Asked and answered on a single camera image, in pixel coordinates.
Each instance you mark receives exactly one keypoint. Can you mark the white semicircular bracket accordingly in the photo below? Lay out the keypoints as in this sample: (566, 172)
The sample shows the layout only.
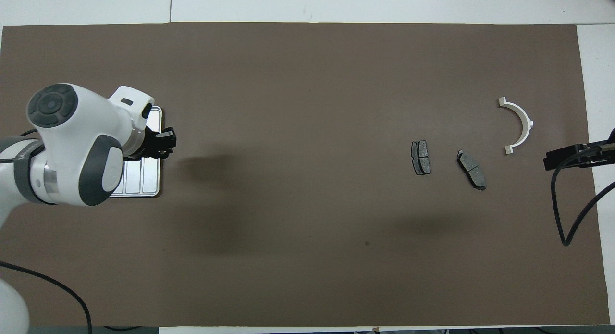
(521, 117)

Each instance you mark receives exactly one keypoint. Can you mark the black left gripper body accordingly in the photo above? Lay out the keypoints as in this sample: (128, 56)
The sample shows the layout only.
(151, 144)

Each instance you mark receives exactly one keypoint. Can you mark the short dark brake pad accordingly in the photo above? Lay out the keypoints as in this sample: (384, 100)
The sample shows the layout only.
(422, 158)

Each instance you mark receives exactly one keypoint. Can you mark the brown table mat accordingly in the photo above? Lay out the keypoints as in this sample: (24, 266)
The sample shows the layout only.
(307, 257)

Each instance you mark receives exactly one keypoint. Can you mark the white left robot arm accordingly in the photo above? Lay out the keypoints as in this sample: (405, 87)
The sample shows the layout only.
(67, 146)

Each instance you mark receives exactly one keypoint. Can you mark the silver metal tray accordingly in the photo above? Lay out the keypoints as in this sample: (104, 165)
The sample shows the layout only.
(149, 180)

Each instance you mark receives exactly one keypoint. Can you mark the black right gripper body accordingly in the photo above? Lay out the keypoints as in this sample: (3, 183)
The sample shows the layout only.
(603, 151)

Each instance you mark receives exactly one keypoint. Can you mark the long dark brake pad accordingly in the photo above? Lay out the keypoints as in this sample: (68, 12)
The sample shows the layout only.
(472, 170)

